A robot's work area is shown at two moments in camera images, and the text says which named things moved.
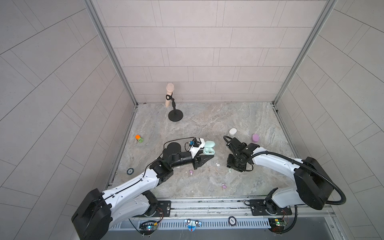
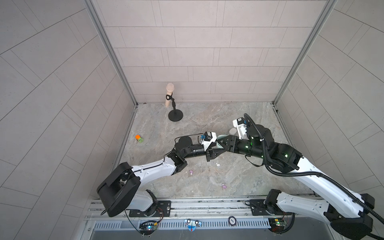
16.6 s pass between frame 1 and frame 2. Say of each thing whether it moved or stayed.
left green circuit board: stayed
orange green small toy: stayed
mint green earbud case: moved
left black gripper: moved
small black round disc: stayed
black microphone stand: stayed
